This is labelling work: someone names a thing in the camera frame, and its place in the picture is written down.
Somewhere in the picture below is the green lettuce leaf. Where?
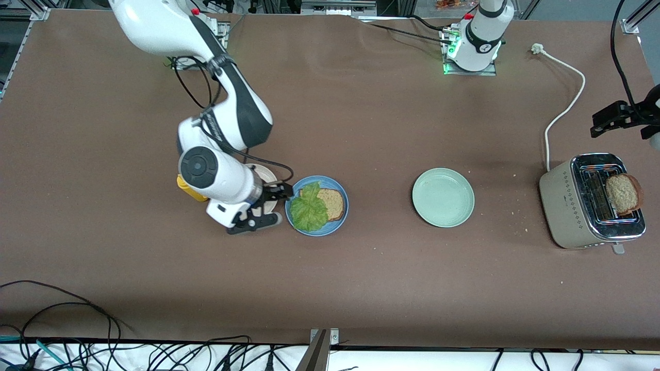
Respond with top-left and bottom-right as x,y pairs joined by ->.
289,181 -> 329,232

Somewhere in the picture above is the brown bread slice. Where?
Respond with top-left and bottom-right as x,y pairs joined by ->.
317,188 -> 345,222
605,173 -> 644,216

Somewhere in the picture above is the beige round plate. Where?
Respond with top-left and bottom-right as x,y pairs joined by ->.
240,163 -> 280,216

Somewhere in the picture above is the blue round plate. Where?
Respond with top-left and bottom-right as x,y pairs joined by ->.
285,175 -> 350,237

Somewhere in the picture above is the mint green round plate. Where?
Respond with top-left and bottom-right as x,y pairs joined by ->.
411,167 -> 475,228

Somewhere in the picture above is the yellow squeeze bottle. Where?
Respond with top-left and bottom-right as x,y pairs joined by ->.
176,174 -> 209,202

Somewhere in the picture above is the beige chrome toaster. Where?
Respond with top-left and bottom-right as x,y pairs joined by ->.
538,153 -> 647,255

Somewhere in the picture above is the brown table cover sheet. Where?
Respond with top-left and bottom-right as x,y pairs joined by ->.
0,9 -> 660,351

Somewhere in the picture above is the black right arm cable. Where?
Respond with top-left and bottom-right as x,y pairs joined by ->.
173,54 -> 295,183

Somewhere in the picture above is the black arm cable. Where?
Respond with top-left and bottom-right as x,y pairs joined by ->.
611,0 -> 637,104
173,54 -> 295,183

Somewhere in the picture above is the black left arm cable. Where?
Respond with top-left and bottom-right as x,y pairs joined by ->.
611,0 -> 637,104

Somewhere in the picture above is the aluminium frame corner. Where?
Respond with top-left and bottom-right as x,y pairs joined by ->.
621,0 -> 660,36
0,0 -> 70,21

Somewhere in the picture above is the white toaster power cord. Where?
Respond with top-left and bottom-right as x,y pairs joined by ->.
531,43 -> 586,172

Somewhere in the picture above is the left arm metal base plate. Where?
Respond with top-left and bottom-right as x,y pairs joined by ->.
439,28 -> 498,77

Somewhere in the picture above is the grey metal camera bracket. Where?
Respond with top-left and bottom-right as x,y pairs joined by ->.
295,328 -> 340,371

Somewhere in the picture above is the black looped cable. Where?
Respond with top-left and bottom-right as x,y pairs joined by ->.
0,281 -> 122,356

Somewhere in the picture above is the teal cable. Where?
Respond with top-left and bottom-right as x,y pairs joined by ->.
0,335 -> 73,371

